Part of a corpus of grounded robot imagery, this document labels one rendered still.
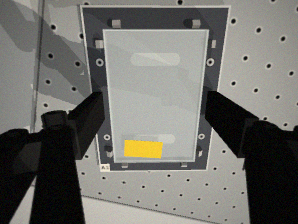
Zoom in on grey perforated base plate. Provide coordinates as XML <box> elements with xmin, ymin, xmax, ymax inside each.
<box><xmin>31</xmin><ymin>0</ymin><xmax>298</xmax><ymax>224</ymax></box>

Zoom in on dark grey rectangular frame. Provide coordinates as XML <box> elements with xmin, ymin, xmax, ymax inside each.
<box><xmin>80</xmin><ymin>5</ymin><xmax>231</xmax><ymax>172</ymax></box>

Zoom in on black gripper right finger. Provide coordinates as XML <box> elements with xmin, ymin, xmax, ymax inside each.
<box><xmin>205</xmin><ymin>91</ymin><xmax>298</xmax><ymax>224</ymax></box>

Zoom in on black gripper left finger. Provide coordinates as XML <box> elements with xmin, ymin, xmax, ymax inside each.
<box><xmin>0</xmin><ymin>92</ymin><xmax>105</xmax><ymax>224</ymax></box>

